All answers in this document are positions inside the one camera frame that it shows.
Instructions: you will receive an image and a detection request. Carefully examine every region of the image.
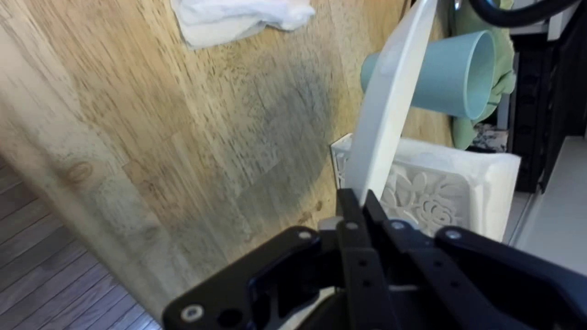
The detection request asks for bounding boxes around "teal plastic cup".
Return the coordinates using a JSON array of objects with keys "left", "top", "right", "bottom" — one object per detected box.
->
[{"left": 359, "top": 29, "right": 499, "bottom": 121}]

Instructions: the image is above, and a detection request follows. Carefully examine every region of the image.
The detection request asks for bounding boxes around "glass electric kettle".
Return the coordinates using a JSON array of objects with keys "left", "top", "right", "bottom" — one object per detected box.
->
[{"left": 466, "top": 0, "right": 580, "bottom": 29}]

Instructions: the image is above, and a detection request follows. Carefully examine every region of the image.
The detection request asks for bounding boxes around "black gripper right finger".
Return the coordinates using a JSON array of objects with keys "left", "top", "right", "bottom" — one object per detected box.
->
[{"left": 363, "top": 189, "right": 587, "bottom": 330}]

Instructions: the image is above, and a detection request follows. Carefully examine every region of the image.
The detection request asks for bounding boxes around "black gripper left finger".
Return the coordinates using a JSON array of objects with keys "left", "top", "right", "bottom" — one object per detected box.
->
[{"left": 161, "top": 187, "right": 392, "bottom": 330}]

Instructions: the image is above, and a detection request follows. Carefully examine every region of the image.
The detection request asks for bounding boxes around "black steel stove range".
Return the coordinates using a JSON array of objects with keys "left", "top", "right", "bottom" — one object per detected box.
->
[{"left": 510, "top": 16, "right": 587, "bottom": 192}]

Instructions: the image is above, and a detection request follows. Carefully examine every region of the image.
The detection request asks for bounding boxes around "white paper napkin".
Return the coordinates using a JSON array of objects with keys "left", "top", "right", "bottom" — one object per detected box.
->
[{"left": 169, "top": 0, "right": 317, "bottom": 49}]

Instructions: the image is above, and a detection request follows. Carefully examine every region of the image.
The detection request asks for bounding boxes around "white plate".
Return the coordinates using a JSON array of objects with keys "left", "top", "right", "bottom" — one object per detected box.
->
[{"left": 345, "top": 0, "right": 438, "bottom": 207}]

